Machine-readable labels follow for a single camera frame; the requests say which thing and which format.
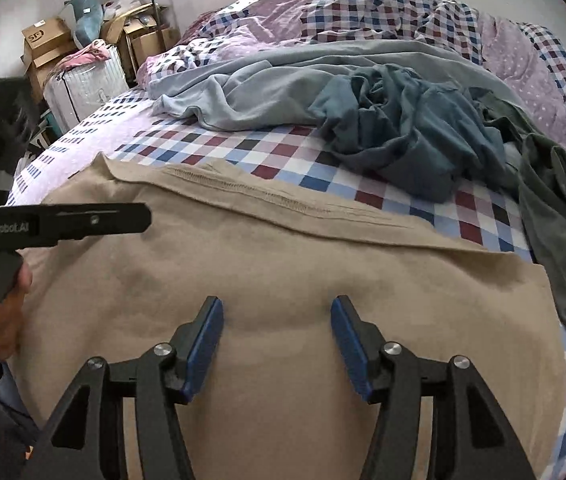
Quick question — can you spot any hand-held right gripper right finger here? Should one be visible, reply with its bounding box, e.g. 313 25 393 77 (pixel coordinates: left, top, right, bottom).
330 296 538 480

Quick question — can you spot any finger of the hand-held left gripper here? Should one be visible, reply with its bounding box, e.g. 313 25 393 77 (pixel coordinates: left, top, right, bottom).
37 202 152 249

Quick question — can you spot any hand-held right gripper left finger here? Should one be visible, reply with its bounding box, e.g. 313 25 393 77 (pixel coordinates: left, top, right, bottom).
20 296 225 480

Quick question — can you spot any beige t-shirt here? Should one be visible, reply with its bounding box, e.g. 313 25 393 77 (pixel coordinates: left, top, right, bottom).
5 154 566 480

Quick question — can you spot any white ribbed suitcase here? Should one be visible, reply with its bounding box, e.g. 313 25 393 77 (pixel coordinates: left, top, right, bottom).
43 57 128 133

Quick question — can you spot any brown cardboard box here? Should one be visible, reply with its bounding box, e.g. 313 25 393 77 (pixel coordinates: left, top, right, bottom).
25 47 76 106

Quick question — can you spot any pink cloth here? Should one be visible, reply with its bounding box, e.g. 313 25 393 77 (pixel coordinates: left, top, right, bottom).
60 40 114 68

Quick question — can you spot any plain cardboard box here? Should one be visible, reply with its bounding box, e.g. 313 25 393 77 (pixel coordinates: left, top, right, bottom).
130 27 178 63

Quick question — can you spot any checkered bed sheet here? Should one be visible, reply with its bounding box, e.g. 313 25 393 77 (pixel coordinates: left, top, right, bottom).
5 85 566 480

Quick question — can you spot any cardboard box with logo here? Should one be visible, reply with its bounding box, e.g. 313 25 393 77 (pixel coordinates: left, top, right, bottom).
23 17 71 58

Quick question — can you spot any blue grey plush toy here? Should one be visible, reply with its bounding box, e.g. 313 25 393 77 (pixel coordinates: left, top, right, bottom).
63 0 106 48

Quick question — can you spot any light blue garment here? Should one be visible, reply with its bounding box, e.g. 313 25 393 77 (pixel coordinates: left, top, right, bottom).
150 40 534 161

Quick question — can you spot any teal t-shirt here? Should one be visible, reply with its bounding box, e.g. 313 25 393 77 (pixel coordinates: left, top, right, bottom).
308 64 508 201

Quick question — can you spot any olive grey t-shirt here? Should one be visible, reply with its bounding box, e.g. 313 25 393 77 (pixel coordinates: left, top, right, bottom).
468 87 566 346

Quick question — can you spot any checkered purple quilt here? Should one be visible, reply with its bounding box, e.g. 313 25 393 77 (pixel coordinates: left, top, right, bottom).
138 0 566 171

